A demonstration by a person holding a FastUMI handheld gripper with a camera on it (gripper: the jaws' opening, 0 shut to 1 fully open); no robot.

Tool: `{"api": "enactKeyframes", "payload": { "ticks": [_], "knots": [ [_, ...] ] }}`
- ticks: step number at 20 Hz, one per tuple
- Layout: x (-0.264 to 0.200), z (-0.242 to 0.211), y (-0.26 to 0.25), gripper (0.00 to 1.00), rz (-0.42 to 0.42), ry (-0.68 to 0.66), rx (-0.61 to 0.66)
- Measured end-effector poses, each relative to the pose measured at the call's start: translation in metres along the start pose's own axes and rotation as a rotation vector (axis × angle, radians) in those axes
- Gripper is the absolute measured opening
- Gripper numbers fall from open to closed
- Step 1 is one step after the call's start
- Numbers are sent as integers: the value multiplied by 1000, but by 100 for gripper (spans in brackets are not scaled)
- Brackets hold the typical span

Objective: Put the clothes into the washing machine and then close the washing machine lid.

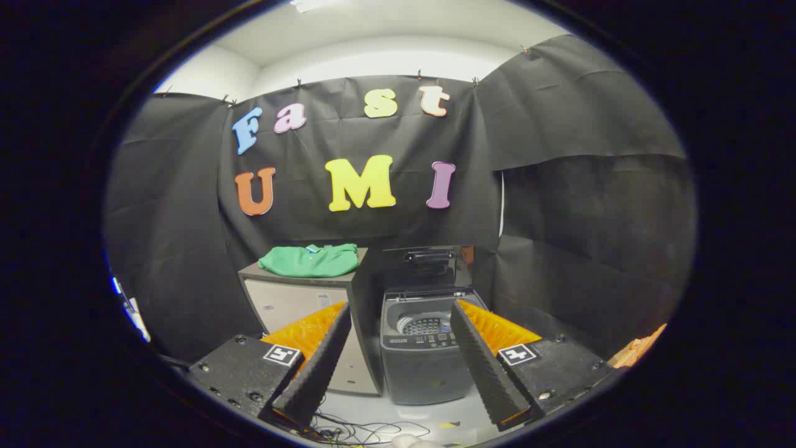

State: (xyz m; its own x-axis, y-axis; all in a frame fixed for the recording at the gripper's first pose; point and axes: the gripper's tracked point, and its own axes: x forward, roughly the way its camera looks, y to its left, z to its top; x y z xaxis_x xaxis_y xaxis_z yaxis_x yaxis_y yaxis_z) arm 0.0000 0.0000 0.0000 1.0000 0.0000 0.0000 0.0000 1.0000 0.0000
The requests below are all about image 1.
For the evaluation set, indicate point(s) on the green polo shirt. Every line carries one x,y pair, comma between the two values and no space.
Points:
311,261

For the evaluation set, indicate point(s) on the white object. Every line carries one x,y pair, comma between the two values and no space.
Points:
138,320

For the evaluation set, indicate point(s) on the wooden object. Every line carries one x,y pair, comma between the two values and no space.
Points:
637,351

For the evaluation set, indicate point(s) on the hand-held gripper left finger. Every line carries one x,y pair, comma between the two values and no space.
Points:
320,367

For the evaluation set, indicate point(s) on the grey cabinet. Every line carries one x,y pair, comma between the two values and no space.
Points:
280,305

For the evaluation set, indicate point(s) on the grey washing machine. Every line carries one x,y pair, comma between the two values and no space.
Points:
423,373

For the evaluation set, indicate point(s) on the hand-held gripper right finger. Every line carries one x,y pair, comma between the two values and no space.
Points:
485,367

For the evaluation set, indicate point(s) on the black backdrop cloth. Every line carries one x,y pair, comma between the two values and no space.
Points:
311,143

